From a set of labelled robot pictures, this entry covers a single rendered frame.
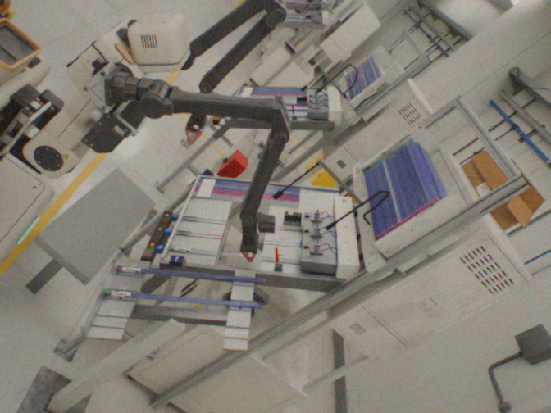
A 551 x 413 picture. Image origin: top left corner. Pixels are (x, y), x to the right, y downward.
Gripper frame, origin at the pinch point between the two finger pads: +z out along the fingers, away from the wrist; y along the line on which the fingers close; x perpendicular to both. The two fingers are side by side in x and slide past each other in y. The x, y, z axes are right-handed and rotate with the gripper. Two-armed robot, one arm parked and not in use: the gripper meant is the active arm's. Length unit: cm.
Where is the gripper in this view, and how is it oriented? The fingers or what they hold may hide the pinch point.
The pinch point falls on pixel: (250, 259)
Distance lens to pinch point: 182.6
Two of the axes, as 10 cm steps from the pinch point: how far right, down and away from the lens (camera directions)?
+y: 0.7, -5.5, 8.3
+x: -10.0, -0.4, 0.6
